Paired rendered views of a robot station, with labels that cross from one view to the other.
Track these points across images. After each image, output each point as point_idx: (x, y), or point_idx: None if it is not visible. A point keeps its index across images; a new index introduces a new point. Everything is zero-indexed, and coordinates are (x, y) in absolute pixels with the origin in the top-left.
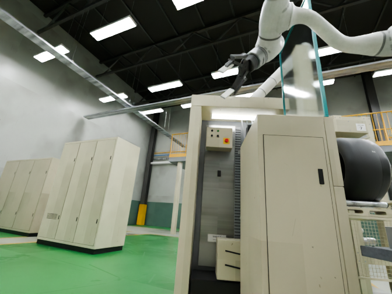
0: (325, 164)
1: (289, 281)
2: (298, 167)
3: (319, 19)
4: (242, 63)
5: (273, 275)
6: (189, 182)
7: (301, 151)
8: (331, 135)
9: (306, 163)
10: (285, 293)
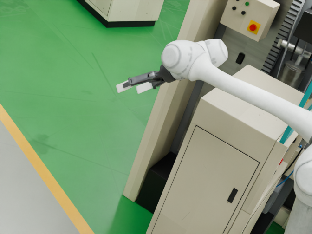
0: (243, 187)
1: None
2: (215, 176)
3: (227, 91)
4: (152, 78)
5: (155, 233)
6: None
7: (227, 163)
8: (271, 165)
9: (225, 176)
10: None
